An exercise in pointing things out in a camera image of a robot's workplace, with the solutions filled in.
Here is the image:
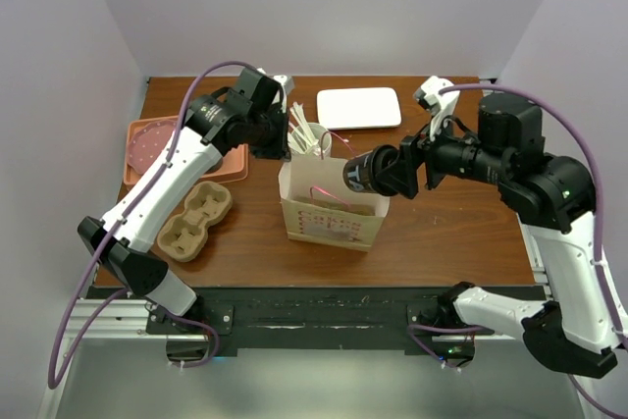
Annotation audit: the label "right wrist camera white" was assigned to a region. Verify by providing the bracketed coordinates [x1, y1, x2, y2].
[413, 76, 459, 141]

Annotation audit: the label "cardboard cup carrier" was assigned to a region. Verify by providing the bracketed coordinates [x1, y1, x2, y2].
[156, 181, 233, 263]
[295, 197, 376, 216]

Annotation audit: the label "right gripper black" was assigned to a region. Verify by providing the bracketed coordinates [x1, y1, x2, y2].
[377, 106, 510, 197]

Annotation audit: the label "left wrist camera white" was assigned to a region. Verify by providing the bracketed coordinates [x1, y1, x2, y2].
[257, 68, 295, 112]

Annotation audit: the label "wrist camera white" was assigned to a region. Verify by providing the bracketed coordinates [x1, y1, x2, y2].
[413, 76, 459, 141]
[257, 68, 295, 112]

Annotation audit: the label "pink plastic tray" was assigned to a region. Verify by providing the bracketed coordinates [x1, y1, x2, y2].
[123, 116, 248, 189]

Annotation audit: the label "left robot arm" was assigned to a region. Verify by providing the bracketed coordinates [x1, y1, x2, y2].
[78, 66, 293, 333]

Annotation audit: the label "white paper stir sticks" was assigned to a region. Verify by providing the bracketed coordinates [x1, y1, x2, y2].
[288, 102, 323, 157]

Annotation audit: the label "pink dotted plate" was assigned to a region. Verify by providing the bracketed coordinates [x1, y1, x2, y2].
[127, 120, 175, 175]

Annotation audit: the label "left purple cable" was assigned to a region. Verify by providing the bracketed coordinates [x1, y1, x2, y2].
[47, 61, 259, 390]

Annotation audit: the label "black coffee cup lid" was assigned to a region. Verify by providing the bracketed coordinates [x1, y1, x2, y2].
[372, 145, 400, 194]

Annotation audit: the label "white cylindrical holder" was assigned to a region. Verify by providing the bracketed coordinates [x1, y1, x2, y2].
[288, 123, 332, 158]

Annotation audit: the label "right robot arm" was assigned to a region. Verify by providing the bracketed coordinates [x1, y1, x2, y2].
[359, 93, 626, 379]

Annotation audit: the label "pink paper gift bag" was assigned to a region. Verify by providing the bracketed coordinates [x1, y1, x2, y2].
[278, 131, 390, 252]

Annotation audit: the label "white rectangular plate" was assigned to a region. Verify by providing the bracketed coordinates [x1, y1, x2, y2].
[316, 87, 402, 131]

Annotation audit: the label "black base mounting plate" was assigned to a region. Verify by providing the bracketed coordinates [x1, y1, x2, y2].
[141, 285, 497, 359]

